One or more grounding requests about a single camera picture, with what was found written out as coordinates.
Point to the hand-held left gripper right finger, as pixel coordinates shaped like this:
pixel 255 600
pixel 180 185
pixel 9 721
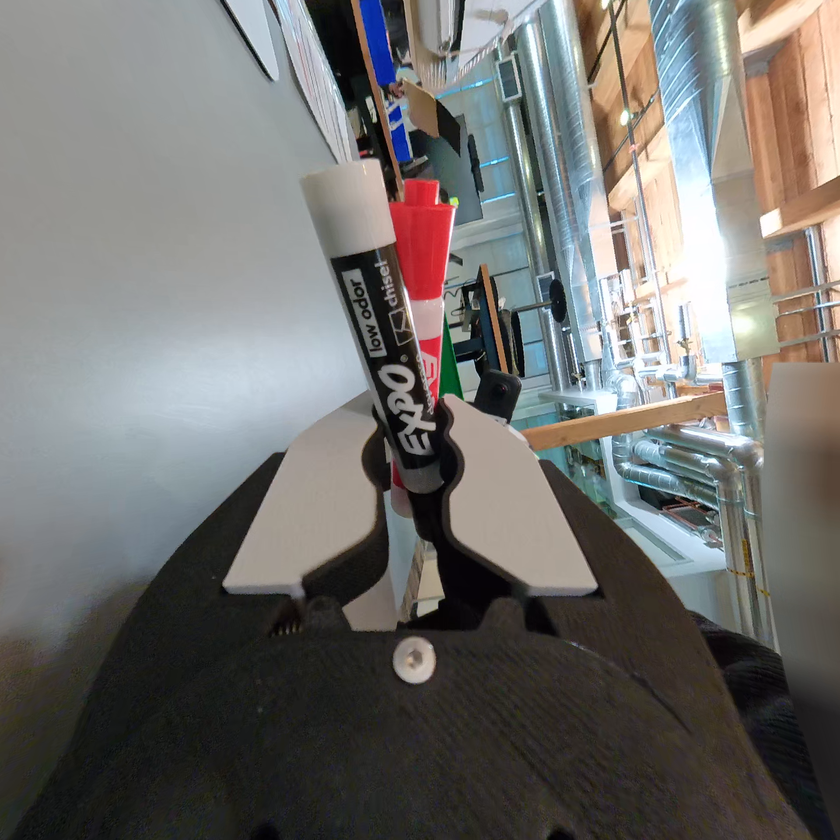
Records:
pixel 518 512

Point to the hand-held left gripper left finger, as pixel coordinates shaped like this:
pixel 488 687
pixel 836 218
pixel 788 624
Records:
pixel 308 512

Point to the red dry erase marker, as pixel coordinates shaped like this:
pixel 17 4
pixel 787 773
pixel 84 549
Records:
pixel 423 249

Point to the black dry erase marker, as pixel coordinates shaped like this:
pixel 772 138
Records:
pixel 367 275

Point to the green plastic bin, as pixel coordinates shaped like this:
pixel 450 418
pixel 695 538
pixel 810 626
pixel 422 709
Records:
pixel 451 367

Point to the black disc on rod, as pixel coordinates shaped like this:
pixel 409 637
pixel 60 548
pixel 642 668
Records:
pixel 558 302

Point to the wooden railing beam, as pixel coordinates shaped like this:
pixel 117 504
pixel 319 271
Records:
pixel 623 420

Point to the silver insulated pipes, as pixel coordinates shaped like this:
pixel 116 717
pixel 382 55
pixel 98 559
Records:
pixel 695 472

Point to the black monitor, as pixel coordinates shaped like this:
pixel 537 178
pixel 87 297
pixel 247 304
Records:
pixel 459 170

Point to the person's black sweater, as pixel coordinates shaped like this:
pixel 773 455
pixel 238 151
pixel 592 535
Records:
pixel 754 722

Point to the white paper sheet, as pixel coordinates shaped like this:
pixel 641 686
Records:
pixel 315 79

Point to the round silver duct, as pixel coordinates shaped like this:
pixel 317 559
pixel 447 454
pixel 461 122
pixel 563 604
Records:
pixel 564 164

